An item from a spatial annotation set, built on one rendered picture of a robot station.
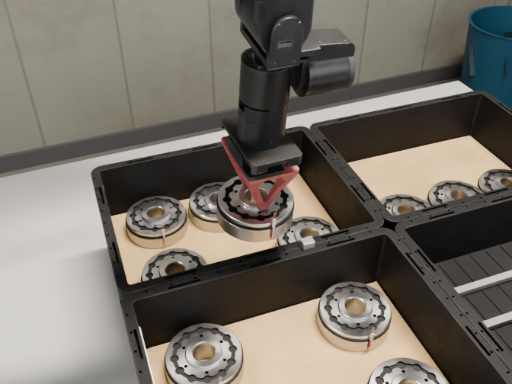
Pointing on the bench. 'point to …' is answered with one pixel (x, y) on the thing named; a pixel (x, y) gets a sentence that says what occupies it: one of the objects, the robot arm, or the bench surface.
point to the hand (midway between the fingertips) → (256, 191)
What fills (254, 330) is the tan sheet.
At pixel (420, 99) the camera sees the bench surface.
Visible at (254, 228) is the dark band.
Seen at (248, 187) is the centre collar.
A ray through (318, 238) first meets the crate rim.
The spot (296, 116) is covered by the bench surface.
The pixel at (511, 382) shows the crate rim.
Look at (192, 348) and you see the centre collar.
